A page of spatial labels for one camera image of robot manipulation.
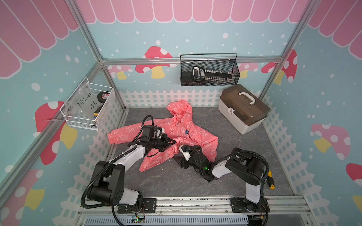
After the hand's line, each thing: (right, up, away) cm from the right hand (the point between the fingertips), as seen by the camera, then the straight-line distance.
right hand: (178, 154), depth 88 cm
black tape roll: (-43, +35, -7) cm, 56 cm away
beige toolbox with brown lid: (+43, +29, +8) cm, 52 cm away
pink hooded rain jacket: (0, +16, +15) cm, 22 cm away
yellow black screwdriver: (+54, -14, -6) cm, 57 cm away
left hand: (-1, +7, -3) cm, 8 cm away
